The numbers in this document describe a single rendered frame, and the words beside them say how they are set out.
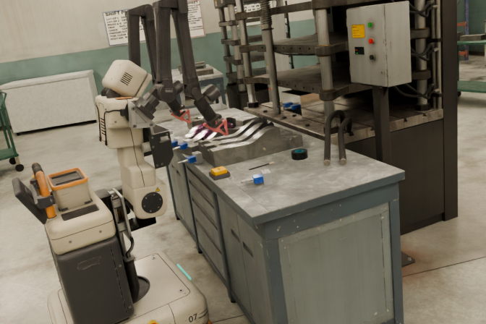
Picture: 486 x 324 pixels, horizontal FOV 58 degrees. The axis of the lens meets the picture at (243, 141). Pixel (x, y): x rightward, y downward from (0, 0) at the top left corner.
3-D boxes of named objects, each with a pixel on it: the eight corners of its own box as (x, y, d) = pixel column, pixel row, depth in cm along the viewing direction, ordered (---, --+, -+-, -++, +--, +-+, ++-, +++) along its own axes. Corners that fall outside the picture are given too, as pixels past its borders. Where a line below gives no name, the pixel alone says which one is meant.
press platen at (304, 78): (330, 123, 247) (327, 92, 242) (244, 97, 364) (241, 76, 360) (444, 95, 274) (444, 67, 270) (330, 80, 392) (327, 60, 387)
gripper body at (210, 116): (213, 114, 210) (205, 102, 206) (223, 117, 201) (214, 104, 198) (203, 123, 208) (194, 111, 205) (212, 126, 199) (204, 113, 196)
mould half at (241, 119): (192, 156, 245) (189, 137, 242) (169, 150, 265) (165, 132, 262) (259, 133, 274) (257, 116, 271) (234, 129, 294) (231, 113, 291)
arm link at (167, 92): (148, -6, 185) (156, -10, 177) (178, -4, 192) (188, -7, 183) (152, 100, 194) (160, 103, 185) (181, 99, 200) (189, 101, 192)
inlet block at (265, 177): (242, 189, 187) (241, 178, 186) (240, 185, 192) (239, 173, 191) (272, 184, 189) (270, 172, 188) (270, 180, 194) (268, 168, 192)
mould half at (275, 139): (215, 168, 220) (211, 142, 216) (200, 156, 243) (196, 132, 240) (303, 146, 236) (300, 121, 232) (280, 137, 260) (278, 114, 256)
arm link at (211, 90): (183, 89, 199) (190, 90, 192) (202, 74, 203) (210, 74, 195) (197, 110, 205) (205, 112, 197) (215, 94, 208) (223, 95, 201)
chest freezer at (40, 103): (103, 115, 896) (93, 69, 872) (98, 122, 823) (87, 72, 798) (24, 128, 874) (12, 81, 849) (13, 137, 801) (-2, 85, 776)
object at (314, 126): (330, 147, 252) (329, 135, 250) (244, 114, 370) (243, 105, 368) (443, 118, 279) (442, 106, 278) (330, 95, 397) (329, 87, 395)
